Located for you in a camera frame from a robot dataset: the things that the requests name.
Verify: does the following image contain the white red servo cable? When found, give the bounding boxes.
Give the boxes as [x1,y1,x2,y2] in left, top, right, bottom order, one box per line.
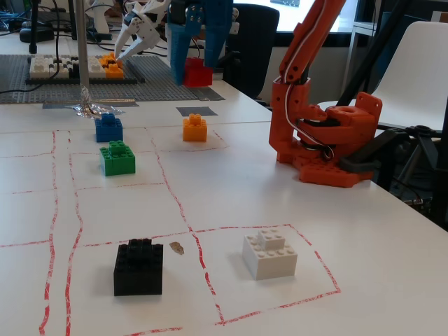
[282,0,337,162]

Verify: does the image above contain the white lego block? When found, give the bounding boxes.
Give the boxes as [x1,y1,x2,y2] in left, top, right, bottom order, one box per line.
[241,229,299,281]

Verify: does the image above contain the black device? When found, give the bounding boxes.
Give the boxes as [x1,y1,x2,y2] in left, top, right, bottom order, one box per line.
[19,27,57,44]

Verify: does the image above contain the grey square tape marker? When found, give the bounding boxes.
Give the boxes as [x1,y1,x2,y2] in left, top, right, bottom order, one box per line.
[176,106,218,118]

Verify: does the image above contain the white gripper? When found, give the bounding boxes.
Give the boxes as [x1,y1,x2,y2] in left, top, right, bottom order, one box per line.
[114,0,204,86]

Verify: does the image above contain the grey lego baseplate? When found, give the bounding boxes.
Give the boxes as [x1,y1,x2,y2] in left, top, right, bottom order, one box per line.
[0,54,199,105]

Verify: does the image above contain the black lego block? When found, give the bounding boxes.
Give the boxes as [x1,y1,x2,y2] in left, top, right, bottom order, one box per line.
[113,238,165,297]

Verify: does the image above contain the metal pole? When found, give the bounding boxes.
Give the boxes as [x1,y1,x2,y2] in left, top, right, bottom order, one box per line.
[75,0,91,106]

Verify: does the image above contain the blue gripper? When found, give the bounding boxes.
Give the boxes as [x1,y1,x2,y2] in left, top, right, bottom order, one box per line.
[166,0,235,69]

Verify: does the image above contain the grey tape on baseplate corner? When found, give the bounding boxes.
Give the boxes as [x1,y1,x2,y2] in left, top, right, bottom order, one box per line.
[190,85,226,102]

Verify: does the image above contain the grey tape strip under foil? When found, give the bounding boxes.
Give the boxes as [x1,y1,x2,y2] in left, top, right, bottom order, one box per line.
[42,99,137,110]

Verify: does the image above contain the black table clamp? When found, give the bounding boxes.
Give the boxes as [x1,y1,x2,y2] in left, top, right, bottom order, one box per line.
[337,125,442,174]

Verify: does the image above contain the white plastic handle stand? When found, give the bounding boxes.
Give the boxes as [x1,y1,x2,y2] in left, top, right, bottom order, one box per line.
[85,0,113,35]

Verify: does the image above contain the red lego block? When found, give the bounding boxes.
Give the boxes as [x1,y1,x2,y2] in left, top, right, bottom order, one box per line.
[182,57,214,88]

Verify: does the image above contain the crumpled aluminium foil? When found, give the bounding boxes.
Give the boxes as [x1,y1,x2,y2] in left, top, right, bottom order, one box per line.
[66,85,126,120]

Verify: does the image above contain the white chair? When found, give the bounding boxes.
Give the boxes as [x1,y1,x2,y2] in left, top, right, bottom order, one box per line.
[316,20,448,138]

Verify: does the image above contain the green lego block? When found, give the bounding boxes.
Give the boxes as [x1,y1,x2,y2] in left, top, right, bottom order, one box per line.
[99,139,137,177]

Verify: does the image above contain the lego brick mosaic panel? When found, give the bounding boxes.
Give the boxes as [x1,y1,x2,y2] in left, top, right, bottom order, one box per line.
[26,52,146,85]

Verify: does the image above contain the blue lego block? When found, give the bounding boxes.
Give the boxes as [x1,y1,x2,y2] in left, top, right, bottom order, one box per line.
[95,112,124,143]

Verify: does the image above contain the black thin stand post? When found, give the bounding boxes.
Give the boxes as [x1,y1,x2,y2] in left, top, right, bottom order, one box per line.
[29,0,39,54]

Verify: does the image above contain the orange lego block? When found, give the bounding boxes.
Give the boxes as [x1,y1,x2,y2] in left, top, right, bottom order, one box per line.
[182,113,209,143]

